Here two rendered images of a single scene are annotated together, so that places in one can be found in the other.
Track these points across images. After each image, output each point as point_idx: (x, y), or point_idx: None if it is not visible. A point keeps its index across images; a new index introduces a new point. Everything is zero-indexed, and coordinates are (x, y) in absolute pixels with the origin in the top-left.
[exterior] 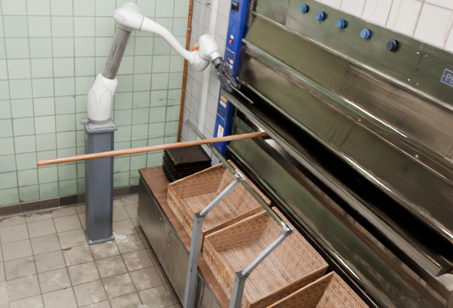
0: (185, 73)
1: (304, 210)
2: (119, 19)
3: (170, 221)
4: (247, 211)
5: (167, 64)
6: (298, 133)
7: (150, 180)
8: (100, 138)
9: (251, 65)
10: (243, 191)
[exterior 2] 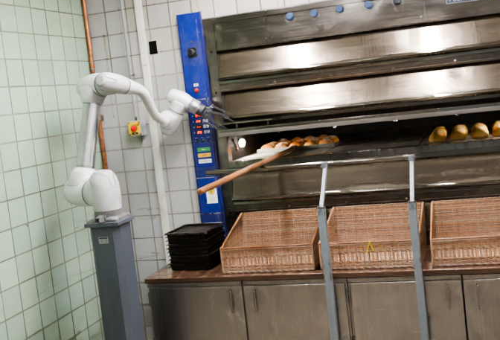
0: None
1: (370, 181)
2: (109, 82)
3: (253, 276)
4: None
5: None
6: None
7: (174, 276)
8: (124, 232)
9: (234, 100)
10: (283, 224)
